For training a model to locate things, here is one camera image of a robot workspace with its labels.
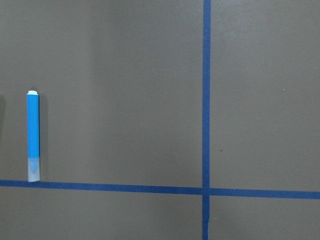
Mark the blue highlighter pen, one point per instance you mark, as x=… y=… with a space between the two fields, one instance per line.
x=33 y=135

